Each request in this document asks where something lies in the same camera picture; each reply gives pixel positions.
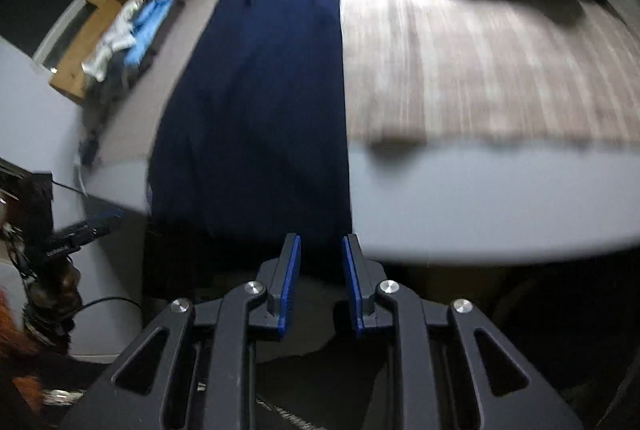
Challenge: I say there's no black cable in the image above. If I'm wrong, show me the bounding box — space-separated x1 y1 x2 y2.
75 296 146 311

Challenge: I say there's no beige woven mat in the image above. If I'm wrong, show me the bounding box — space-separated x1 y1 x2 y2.
340 0 640 148

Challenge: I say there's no person's orange hair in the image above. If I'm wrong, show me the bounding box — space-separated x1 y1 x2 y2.
0 290 51 411

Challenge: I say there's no navy blue garment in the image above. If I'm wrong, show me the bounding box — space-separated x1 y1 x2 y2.
142 0 356 306

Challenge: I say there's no person's left hand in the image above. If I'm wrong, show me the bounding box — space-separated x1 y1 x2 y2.
22 255 83 316

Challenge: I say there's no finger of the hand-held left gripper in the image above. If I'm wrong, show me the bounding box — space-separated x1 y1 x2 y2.
47 207 128 263

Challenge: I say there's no dark grey cloth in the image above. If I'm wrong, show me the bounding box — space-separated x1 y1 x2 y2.
77 55 161 171

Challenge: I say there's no light blue cloth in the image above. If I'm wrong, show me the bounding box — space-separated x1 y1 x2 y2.
122 0 176 66

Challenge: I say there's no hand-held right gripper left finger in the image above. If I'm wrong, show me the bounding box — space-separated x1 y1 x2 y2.
57 232 302 430

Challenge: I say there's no cardboard box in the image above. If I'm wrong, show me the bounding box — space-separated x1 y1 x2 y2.
49 0 131 103

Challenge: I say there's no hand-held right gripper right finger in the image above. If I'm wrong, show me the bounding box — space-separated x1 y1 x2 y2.
341 234 583 430

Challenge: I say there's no white cloth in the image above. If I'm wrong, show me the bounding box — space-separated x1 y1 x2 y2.
80 0 146 83

